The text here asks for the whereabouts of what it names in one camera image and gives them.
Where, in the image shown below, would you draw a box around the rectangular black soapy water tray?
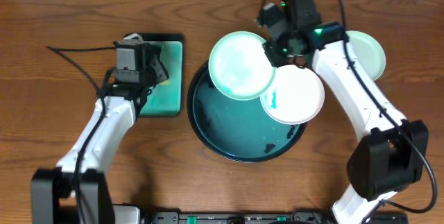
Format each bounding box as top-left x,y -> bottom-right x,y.
138,33 -> 185,117

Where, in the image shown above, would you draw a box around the white plate with green stain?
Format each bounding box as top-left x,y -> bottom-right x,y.
260,64 -> 325,125

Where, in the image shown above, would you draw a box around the round black tray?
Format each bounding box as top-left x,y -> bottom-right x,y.
187,63 -> 307,163

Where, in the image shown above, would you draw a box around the green yellow sponge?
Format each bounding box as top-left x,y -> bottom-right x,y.
159,79 -> 170,86

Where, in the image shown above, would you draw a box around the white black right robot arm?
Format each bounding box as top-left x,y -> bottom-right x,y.
260,22 -> 431,223

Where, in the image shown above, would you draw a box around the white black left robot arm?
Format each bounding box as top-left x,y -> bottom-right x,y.
31,39 -> 168,223

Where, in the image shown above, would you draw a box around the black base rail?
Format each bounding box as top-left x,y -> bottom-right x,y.
138,211 -> 409,224

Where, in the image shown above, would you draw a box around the mint green plate with stain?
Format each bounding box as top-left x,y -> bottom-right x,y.
208,31 -> 275,101

